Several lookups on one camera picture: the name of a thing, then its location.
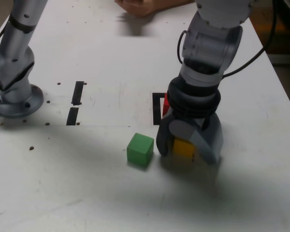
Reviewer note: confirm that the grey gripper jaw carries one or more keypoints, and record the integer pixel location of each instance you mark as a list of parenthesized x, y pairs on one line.
[(181, 129), (163, 140)]

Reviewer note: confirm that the red cube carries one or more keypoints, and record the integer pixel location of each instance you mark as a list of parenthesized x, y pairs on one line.
[(166, 105)]

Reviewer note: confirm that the yellow cube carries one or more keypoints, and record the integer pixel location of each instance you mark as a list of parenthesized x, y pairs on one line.
[(182, 148)]

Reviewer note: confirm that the black tape strip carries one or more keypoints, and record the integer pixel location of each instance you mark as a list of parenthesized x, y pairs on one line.
[(77, 93)]

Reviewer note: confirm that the green cube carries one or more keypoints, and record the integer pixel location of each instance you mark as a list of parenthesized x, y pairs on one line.
[(140, 149)]

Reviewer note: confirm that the brown wooden furniture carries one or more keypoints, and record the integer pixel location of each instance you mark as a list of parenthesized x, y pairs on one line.
[(287, 24)]

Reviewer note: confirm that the black tape square outline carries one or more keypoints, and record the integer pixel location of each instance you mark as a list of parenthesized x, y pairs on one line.
[(156, 108)]

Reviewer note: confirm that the person's forearm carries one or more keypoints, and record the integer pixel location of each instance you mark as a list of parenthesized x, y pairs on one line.
[(174, 3)]

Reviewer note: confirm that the person's hand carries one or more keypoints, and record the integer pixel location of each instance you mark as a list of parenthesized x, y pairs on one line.
[(137, 7)]

